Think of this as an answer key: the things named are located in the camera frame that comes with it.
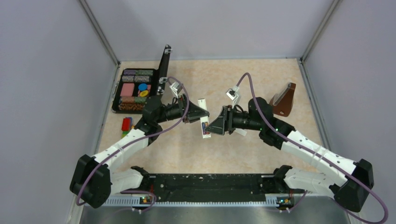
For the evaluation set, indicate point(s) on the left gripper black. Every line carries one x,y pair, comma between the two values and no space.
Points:
194,113

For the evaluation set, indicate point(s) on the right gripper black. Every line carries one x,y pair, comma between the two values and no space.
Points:
224,122

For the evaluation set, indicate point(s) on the white black remote control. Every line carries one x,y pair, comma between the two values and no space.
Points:
202,104

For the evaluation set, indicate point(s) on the white remote battery cover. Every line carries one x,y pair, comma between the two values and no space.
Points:
241,132

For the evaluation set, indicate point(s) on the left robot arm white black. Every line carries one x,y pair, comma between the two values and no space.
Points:
96,178

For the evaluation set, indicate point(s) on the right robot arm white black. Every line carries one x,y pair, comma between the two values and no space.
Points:
333,178

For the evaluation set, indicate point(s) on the black poker chip case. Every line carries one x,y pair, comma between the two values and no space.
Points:
136,85

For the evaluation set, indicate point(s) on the colourful toy block stack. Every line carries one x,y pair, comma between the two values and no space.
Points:
126,126

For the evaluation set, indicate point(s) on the brown wooden metronome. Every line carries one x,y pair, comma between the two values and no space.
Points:
282,101

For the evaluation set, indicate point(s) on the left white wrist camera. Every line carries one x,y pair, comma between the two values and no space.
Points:
177,89

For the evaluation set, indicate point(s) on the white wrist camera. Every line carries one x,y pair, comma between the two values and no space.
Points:
234,95
177,89

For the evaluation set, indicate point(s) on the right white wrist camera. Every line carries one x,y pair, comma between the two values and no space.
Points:
234,95

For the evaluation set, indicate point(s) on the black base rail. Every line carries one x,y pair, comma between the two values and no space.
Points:
217,190

